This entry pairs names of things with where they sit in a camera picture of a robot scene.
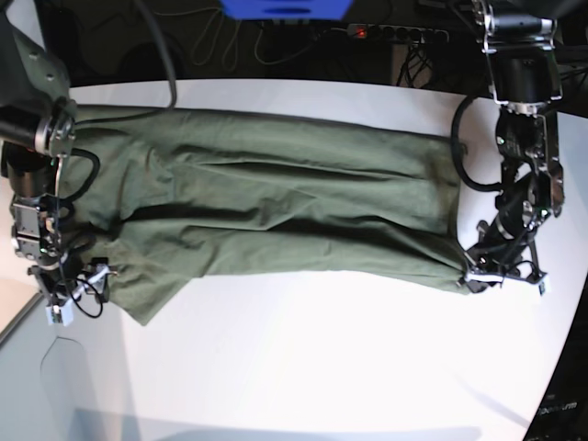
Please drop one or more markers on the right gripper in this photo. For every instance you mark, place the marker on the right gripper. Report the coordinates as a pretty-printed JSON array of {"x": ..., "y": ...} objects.
[{"x": 58, "y": 284}]

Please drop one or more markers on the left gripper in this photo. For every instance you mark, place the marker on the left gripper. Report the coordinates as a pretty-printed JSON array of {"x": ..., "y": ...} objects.
[{"x": 499, "y": 252}]

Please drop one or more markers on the green t-shirt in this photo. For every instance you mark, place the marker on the green t-shirt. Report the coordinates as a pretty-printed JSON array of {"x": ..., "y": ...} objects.
[{"x": 195, "y": 193}]

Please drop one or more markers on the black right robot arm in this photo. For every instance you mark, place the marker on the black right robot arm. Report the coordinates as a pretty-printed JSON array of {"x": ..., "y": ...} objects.
[{"x": 47, "y": 175}]

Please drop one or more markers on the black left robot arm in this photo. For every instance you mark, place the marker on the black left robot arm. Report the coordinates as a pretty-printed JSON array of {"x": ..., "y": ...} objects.
[{"x": 524, "y": 80}]

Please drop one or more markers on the white power strip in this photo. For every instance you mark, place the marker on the white power strip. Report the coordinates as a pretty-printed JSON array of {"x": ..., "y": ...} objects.
[{"x": 397, "y": 34}]

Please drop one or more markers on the blue plastic bin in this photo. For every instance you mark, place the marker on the blue plastic bin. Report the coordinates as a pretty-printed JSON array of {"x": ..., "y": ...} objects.
[{"x": 285, "y": 9}]

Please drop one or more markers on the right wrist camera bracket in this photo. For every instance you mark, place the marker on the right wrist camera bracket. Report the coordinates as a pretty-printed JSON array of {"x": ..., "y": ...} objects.
[{"x": 66, "y": 316}]

